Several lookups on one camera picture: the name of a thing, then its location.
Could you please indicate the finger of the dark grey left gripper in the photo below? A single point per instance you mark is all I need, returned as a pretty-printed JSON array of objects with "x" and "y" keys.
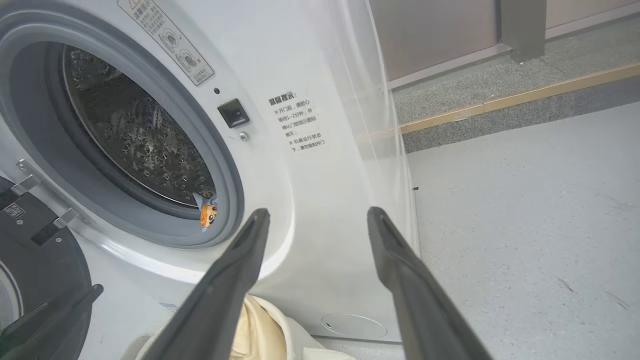
[{"x": 60, "y": 312}]

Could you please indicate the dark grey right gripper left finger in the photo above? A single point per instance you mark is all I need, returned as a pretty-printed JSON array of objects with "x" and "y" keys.
[{"x": 215, "y": 310}]

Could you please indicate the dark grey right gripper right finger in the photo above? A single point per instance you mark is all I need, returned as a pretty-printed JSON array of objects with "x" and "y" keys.
[{"x": 425, "y": 310}]

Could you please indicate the dark round washing machine door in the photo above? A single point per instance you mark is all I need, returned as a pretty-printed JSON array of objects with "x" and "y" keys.
[{"x": 45, "y": 260}]

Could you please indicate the blue orange printed garment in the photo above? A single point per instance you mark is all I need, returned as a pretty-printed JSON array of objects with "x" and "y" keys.
[{"x": 208, "y": 215}]

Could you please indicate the cream canvas laundry basket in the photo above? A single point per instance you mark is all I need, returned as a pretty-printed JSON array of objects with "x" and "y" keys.
[{"x": 260, "y": 330}]

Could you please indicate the white washing machine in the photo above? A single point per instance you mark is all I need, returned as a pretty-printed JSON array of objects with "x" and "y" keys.
[{"x": 325, "y": 225}]

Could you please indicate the small QR code sticker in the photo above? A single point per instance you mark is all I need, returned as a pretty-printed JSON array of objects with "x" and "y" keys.
[{"x": 14, "y": 210}]

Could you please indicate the grey warning pictogram sticker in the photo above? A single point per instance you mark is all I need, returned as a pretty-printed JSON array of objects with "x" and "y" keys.
[{"x": 165, "y": 37}]

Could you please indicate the grey metal post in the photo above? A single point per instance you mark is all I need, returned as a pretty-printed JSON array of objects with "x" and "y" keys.
[{"x": 522, "y": 30}]

